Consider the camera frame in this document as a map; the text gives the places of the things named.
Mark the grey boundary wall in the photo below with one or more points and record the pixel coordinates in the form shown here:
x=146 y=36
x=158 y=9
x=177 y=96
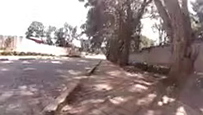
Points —
x=153 y=54

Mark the concrete kerb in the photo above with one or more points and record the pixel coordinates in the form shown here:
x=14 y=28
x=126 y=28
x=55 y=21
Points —
x=62 y=98

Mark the row of distant trees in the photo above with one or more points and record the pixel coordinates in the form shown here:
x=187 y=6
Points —
x=62 y=36

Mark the red brick path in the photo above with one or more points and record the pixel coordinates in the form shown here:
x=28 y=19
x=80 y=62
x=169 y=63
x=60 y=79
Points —
x=114 y=91

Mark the grey asphalt road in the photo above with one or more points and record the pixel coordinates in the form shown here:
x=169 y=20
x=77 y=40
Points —
x=28 y=76

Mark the white wall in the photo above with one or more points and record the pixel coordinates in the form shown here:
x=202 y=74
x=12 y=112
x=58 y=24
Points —
x=40 y=47

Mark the low hedge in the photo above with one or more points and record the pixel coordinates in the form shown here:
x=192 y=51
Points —
x=16 y=53

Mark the group of tall trees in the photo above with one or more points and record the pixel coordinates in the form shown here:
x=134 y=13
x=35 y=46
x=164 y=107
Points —
x=119 y=37

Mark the large leaning tree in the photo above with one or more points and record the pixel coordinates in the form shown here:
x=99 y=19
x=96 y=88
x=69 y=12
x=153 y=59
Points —
x=180 y=47

